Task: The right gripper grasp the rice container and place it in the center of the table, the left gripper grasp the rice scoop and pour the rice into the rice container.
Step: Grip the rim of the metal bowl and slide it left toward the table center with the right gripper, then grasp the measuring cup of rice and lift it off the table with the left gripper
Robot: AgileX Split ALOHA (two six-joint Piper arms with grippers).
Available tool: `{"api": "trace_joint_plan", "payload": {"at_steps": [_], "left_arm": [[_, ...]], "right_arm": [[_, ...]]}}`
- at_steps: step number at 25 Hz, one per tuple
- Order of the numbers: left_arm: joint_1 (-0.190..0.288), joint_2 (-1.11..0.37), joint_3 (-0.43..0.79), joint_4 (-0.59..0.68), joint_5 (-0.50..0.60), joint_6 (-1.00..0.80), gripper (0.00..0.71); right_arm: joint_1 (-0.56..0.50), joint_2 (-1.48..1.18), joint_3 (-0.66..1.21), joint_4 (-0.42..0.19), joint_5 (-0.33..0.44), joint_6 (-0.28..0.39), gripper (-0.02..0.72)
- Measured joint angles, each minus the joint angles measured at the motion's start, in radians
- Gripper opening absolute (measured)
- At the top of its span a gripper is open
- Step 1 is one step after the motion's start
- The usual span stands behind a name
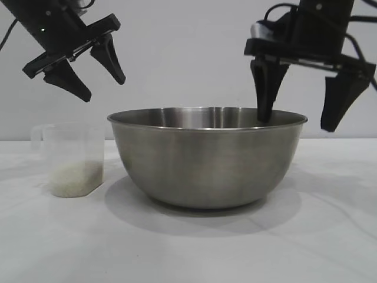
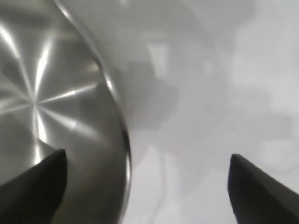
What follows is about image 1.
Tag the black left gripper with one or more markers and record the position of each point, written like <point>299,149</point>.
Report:
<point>53,29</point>

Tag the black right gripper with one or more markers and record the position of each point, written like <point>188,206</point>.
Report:
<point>321,32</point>

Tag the clear plastic measuring cup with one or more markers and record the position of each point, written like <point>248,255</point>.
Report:
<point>73,144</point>

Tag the white rice grains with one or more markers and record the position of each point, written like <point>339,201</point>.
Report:
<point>76,179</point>

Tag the stainless steel mixing bowl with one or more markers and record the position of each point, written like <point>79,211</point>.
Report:
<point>206,165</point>

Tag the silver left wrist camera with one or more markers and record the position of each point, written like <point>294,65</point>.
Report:
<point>82,9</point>

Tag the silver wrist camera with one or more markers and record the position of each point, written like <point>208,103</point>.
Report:
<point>82,9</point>
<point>265,29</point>

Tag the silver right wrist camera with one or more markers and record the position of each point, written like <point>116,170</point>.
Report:
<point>265,29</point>

